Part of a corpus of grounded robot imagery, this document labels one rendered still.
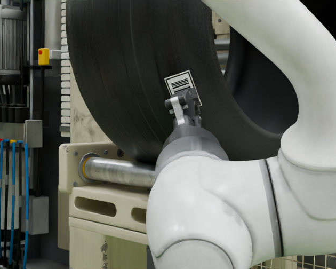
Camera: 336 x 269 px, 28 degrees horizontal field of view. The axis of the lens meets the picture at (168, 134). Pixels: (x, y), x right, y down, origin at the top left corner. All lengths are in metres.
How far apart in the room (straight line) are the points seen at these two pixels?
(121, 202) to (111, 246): 0.25
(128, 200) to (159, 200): 0.54
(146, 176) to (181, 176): 0.52
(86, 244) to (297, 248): 0.86
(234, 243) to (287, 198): 0.07
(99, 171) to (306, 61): 0.76
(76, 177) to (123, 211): 0.16
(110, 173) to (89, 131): 0.20
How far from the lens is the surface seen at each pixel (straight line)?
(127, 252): 1.48
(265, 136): 1.13
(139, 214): 1.22
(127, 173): 1.23
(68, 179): 1.32
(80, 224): 1.32
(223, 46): 1.71
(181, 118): 0.84
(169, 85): 1.01
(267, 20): 0.57
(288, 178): 0.65
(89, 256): 1.48
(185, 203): 0.63
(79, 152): 1.33
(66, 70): 1.53
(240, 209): 0.64
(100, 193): 1.26
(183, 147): 0.75
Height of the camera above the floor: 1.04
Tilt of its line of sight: 3 degrees down
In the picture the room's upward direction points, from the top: 1 degrees clockwise
